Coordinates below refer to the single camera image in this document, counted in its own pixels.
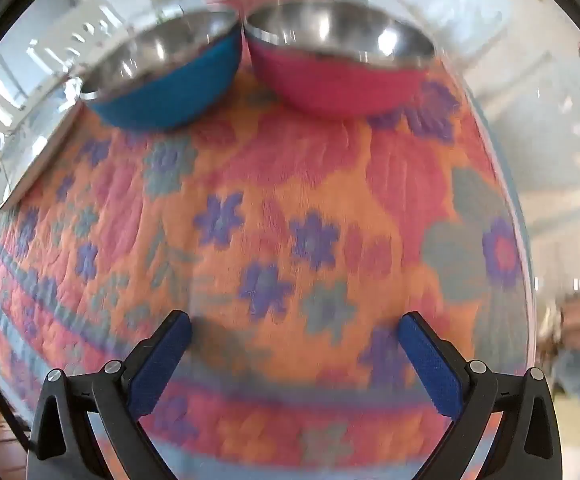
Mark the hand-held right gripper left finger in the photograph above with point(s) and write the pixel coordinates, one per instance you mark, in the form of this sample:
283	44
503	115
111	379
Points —
162	360

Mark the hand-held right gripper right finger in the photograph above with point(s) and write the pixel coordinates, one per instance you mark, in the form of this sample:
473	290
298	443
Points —
429	365

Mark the blue steel bowl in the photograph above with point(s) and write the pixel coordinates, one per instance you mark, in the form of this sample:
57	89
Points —
170	95

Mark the pink steel bowl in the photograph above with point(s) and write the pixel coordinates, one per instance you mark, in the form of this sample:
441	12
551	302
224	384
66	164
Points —
330	85

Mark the floral quilted blanket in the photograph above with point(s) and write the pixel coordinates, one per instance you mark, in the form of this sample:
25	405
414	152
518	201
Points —
280	200

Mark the white plastic chair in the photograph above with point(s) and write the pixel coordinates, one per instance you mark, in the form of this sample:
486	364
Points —
75	35

